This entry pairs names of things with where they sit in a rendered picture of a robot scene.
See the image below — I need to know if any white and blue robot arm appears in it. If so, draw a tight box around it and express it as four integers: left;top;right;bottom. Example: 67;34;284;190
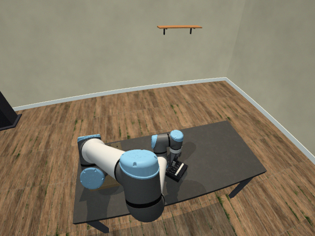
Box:
77;130;184;223

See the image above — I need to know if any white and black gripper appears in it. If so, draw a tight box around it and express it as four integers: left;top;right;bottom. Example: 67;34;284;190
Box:
172;152;181;166

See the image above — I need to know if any black lighting desk panel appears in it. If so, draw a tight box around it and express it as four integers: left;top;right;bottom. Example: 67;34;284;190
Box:
165;161;188;182

